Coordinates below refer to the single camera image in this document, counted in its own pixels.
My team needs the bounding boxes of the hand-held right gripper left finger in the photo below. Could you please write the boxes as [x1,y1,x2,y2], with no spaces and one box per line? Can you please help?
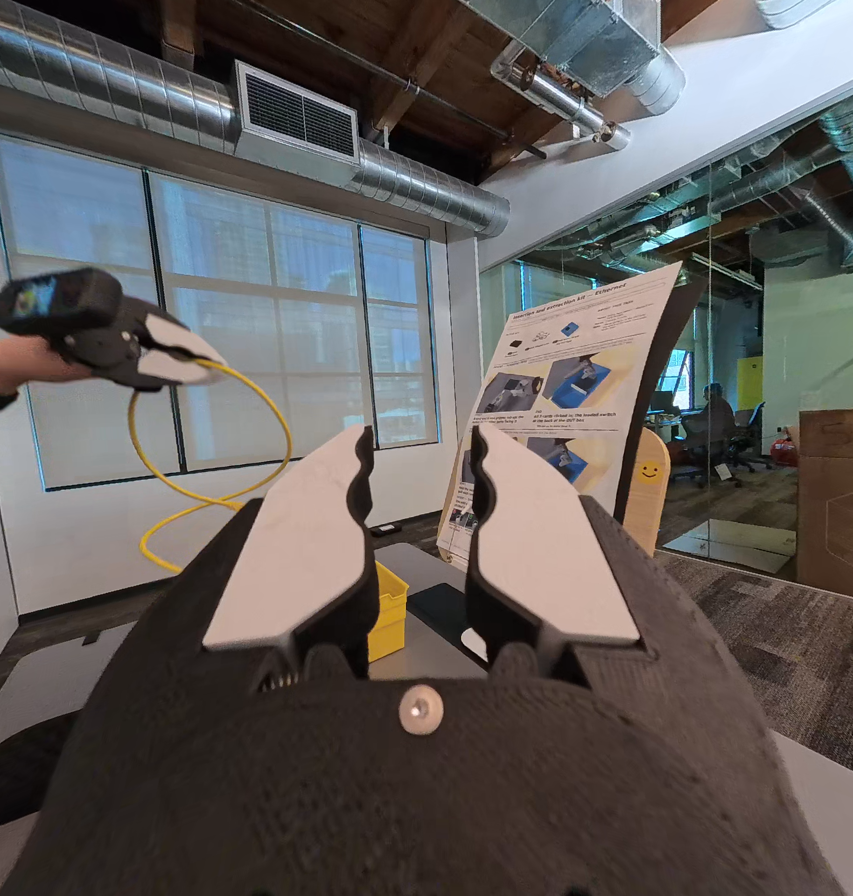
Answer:
[201,423,380,681]

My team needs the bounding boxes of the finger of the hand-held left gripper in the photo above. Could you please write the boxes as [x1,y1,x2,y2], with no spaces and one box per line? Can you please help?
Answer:
[134,353,222,386]
[140,313,226,364]

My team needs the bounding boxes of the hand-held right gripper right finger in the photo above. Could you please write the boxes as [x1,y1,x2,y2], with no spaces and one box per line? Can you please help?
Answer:
[466,424,643,679]

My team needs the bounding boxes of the yellow plastic bin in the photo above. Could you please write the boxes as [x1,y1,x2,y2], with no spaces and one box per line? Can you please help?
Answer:
[367,559,410,664]

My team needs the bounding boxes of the yellow ethernet cable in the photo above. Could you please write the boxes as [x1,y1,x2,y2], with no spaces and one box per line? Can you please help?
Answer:
[127,357,294,576]

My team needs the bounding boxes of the person's left hand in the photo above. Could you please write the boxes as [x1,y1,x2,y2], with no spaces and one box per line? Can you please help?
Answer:
[0,335,97,394]

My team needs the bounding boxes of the window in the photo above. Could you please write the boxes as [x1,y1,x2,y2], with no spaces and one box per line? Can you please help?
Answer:
[0,129,447,492]

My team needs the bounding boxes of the black desk mat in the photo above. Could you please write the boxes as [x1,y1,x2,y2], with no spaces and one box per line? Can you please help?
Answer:
[407,583,490,662]

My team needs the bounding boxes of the printed instruction sheet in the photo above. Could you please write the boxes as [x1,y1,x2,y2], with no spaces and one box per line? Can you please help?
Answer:
[437,262,683,561]

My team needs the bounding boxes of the cardboard box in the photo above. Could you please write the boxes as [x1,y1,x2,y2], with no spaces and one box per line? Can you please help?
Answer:
[796,408,853,583]

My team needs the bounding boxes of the metal pipe fitting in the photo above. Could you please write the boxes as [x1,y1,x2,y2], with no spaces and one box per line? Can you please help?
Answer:
[489,38,632,151]

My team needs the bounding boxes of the round metal duct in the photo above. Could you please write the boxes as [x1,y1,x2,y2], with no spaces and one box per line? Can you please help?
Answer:
[0,17,511,235]

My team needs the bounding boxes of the white duct air vent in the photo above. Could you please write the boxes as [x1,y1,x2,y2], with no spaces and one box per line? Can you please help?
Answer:
[234,59,362,166]

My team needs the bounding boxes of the large rectangular metal duct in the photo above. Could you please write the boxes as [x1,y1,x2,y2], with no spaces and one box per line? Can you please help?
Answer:
[468,0,662,99]

